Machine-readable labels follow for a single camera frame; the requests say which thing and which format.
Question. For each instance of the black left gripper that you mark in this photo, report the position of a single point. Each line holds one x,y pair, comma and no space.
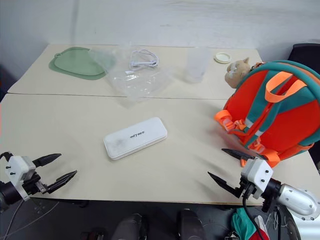
33,185

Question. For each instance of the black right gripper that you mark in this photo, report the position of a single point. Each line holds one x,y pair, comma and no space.
247,188

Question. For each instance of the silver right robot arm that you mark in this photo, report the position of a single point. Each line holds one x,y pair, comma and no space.
297,200

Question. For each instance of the orange and teal backpack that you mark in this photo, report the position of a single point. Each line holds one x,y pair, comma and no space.
287,117

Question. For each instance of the white rectangular case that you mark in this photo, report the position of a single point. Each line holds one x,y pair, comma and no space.
136,137

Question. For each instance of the green and red cloth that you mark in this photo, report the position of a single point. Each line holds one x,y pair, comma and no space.
243,223

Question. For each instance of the dark rounded shape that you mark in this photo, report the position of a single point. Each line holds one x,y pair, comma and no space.
130,227

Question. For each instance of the beige plush toy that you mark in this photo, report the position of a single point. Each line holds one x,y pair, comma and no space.
236,73

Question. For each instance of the green silicone mat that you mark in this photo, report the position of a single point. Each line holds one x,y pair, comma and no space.
72,63

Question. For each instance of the clear plastic cup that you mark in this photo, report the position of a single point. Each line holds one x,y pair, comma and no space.
196,66

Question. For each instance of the cream round lid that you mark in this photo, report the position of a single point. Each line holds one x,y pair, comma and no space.
222,57

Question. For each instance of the large clear plastic bag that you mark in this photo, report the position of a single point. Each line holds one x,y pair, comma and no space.
140,83

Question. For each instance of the small clear plastic bag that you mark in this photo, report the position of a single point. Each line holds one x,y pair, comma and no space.
107,57

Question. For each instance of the black chair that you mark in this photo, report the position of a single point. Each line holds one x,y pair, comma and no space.
306,53

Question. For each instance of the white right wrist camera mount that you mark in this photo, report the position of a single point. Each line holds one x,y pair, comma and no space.
257,172

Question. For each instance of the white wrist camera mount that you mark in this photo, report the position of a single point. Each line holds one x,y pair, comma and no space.
257,172
18,167

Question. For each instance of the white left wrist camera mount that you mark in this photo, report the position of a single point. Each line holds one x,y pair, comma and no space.
18,167

